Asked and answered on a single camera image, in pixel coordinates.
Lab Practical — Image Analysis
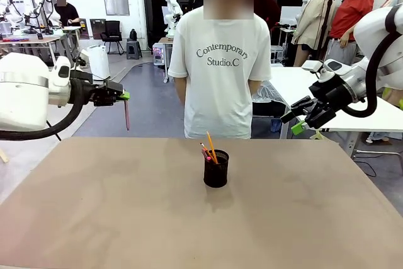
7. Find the white robot with black cables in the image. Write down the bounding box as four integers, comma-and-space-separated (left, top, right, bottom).
30, 0, 60, 30

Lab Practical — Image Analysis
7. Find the black light stand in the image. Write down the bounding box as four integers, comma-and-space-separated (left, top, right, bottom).
314, 0, 335, 62

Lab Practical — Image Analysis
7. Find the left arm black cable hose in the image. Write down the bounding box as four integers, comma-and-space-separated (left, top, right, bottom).
0, 77, 88, 141

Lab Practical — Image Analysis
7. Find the black mesh pen holder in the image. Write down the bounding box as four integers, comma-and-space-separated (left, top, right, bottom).
203, 149, 230, 188

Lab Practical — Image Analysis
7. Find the mannequin in beige coat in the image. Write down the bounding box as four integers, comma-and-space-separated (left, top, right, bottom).
291, 0, 334, 68

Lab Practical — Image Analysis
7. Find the person in white T-shirt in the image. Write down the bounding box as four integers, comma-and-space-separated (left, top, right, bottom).
168, 0, 272, 140

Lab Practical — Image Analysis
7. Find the wooden background robot table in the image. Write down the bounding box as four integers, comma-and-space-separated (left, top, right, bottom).
157, 36, 174, 83

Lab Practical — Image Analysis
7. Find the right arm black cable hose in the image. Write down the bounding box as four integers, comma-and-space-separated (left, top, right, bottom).
342, 6, 403, 118

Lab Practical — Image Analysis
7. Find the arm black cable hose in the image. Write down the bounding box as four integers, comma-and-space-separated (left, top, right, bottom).
342, 6, 403, 118
0, 77, 88, 141

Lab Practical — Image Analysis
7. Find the dark purple screen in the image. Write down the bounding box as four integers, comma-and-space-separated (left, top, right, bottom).
89, 18, 106, 40

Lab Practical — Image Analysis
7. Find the man in black at desk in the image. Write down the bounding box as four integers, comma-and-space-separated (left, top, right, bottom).
54, 0, 81, 27

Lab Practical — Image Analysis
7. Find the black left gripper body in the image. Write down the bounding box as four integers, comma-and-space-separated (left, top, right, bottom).
71, 71, 106, 106

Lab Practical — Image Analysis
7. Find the white air purifier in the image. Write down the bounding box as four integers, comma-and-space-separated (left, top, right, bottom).
87, 45, 111, 81

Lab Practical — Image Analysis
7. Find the brown background work table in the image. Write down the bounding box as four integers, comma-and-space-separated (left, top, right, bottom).
0, 36, 62, 62

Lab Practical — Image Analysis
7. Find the orange pencil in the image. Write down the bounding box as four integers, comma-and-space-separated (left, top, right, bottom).
200, 142, 218, 164

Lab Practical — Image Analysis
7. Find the computer with coloured lights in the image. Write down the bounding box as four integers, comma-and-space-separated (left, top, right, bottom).
152, 43, 167, 67

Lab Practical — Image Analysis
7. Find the black camera tripod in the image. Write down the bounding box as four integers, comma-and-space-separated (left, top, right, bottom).
45, 120, 62, 141

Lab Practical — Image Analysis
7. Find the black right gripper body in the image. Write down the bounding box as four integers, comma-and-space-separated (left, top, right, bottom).
310, 75, 358, 112

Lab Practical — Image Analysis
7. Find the person right forearm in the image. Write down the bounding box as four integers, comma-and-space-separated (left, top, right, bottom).
174, 76, 186, 106

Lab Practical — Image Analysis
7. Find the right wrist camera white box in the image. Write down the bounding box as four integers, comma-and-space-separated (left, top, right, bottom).
301, 60, 324, 74

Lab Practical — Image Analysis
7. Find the black office chair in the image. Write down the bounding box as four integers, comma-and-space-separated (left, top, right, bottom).
100, 20, 125, 55

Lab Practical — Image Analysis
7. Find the yellow pencil pink eraser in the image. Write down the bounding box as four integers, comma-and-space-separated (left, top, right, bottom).
206, 130, 219, 163

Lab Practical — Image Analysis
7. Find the clear plastic sheet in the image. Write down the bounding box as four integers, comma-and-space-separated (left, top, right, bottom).
251, 79, 286, 105

